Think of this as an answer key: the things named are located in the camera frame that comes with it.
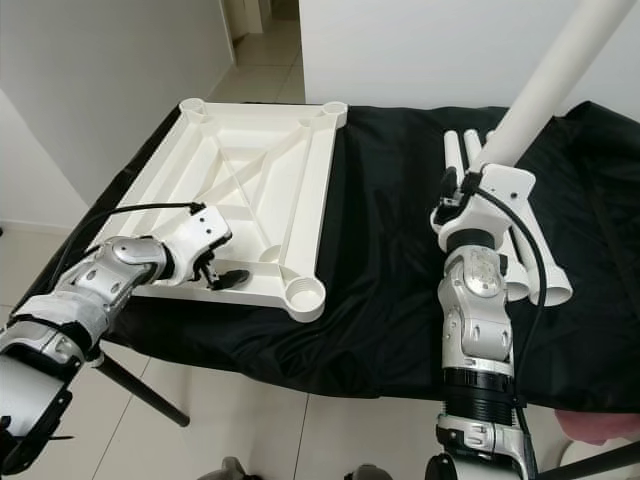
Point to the white plastic table top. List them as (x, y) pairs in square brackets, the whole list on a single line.
[(318, 220)]

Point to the grey robot left foot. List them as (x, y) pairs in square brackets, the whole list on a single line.
[(230, 470)]

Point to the pink cushion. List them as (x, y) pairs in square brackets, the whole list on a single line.
[(600, 428)]

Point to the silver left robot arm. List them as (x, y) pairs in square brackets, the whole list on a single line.
[(50, 360)]

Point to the grey robot foot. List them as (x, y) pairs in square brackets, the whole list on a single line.
[(368, 472), (230, 470)]

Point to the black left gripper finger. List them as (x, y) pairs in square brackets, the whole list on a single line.
[(236, 281), (236, 273)]

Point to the white door frame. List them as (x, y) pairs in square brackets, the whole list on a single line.
[(250, 15)]

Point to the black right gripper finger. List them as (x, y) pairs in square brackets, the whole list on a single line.
[(450, 185)]

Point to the black cloth table cover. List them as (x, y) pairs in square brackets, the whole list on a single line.
[(390, 320)]

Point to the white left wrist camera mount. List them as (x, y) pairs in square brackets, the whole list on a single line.
[(205, 235)]

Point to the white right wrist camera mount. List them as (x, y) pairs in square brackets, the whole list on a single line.
[(505, 190)]

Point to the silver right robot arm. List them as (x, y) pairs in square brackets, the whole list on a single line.
[(475, 330)]

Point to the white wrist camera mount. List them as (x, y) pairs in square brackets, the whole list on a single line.
[(505, 190), (205, 235)]

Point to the grey robot right foot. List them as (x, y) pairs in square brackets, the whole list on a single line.
[(368, 472)]

